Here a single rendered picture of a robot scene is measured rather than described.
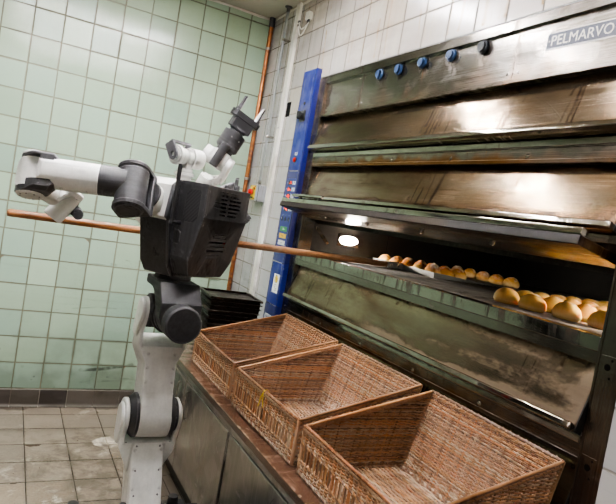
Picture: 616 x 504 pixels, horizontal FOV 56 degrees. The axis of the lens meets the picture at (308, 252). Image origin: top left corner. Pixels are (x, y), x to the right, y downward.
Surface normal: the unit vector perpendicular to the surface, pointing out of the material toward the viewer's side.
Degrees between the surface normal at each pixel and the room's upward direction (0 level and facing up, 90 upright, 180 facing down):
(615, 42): 90
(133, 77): 90
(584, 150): 90
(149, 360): 80
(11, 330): 90
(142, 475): 68
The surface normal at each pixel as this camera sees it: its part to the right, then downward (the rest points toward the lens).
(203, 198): -0.54, -0.05
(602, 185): -0.77, -0.46
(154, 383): 0.48, -0.05
